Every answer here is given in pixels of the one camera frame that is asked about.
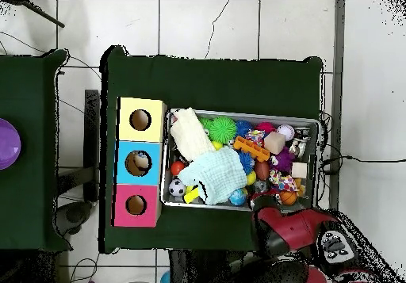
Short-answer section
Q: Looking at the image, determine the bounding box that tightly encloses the mint knitted cloth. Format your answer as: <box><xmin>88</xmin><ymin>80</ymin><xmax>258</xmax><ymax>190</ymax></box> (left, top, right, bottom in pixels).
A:
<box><xmin>176</xmin><ymin>146</ymin><xmax>248</xmax><ymax>205</ymax></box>

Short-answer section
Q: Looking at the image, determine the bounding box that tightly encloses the wooden box with three holes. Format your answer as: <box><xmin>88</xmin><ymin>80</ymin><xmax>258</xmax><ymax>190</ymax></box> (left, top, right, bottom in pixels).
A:
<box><xmin>110</xmin><ymin>96</ymin><xmax>168</xmax><ymax>228</ymax></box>

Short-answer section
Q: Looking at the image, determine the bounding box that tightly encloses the globe print ball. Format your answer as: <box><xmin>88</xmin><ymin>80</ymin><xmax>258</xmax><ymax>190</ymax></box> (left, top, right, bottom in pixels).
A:
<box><xmin>228</xmin><ymin>187</ymin><xmax>247</xmax><ymax>207</ymax></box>

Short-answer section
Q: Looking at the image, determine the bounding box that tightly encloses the small basketball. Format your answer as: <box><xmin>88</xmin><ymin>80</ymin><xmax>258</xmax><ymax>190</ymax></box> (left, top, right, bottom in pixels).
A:
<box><xmin>279</xmin><ymin>189</ymin><xmax>298</xmax><ymax>206</ymax></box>

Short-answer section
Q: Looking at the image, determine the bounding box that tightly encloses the purple plush monster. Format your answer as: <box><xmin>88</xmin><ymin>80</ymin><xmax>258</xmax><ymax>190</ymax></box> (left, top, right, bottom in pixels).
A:
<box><xmin>268</xmin><ymin>146</ymin><xmax>296</xmax><ymax>175</ymax></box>

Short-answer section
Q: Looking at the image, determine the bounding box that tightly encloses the orange long toy block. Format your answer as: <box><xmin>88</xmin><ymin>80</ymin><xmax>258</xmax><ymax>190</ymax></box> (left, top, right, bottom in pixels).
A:
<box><xmin>233</xmin><ymin>136</ymin><xmax>270</xmax><ymax>163</ymax></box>

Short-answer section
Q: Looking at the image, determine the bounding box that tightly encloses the tan wooden cube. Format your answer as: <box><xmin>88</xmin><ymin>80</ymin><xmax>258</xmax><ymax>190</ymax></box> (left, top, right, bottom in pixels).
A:
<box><xmin>263</xmin><ymin>131</ymin><xmax>286</xmax><ymax>155</ymax></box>

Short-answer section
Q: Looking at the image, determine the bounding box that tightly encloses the green spiky rubber ball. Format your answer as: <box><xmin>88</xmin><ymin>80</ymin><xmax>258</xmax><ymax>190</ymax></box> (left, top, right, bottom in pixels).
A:
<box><xmin>208</xmin><ymin>116</ymin><xmax>238</xmax><ymax>145</ymax></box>

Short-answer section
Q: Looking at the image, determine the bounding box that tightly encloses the small soccer ball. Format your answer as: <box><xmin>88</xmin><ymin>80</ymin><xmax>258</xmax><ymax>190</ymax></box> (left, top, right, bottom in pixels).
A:
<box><xmin>168</xmin><ymin>178</ymin><xmax>187</xmax><ymax>197</ymax></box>

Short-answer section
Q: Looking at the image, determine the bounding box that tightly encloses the cream knitted cloth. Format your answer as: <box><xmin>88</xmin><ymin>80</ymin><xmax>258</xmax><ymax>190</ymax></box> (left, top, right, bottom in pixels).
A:
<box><xmin>169</xmin><ymin>106</ymin><xmax>216</xmax><ymax>163</ymax></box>

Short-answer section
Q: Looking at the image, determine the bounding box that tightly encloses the dark green table cloth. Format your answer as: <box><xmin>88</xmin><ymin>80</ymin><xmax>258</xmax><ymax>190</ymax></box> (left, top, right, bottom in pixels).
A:
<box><xmin>0</xmin><ymin>48</ymin><xmax>72</xmax><ymax>253</ymax></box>
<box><xmin>99</xmin><ymin>44</ymin><xmax>324</xmax><ymax>254</ymax></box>

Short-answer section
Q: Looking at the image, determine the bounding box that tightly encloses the grey rounded stand foot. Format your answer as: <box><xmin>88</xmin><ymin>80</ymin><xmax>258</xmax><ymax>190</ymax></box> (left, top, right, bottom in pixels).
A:
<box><xmin>56</xmin><ymin>200</ymin><xmax>94</xmax><ymax>235</ymax></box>

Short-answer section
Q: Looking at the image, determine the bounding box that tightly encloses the purple bowl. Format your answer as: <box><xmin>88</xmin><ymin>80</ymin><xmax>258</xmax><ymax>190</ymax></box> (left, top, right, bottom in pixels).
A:
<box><xmin>0</xmin><ymin>117</ymin><xmax>22</xmax><ymax>170</ymax></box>

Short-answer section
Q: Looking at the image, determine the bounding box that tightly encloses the dark thin rod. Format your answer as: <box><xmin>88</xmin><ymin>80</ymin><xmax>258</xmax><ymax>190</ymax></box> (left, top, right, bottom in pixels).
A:
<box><xmin>12</xmin><ymin>0</ymin><xmax>66</xmax><ymax>29</ymax></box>

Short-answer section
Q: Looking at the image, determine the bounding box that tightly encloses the shallow wire mesh bin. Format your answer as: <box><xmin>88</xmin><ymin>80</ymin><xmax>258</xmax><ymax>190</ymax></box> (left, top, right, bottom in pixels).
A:
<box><xmin>159</xmin><ymin>107</ymin><xmax>321</xmax><ymax>216</ymax></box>

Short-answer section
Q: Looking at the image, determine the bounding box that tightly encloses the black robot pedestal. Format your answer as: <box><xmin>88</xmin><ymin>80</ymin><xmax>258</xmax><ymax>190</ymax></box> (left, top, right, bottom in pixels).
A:
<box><xmin>169</xmin><ymin>249</ymin><xmax>242</xmax><ymax>283</ymax></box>

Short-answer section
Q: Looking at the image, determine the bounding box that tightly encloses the thin black cable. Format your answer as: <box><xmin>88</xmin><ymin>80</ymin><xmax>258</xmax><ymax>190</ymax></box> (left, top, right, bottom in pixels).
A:
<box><xmin>321</xmin><ymin>155</ymin><xmax>406</xmax><ymax>174</ymax></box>

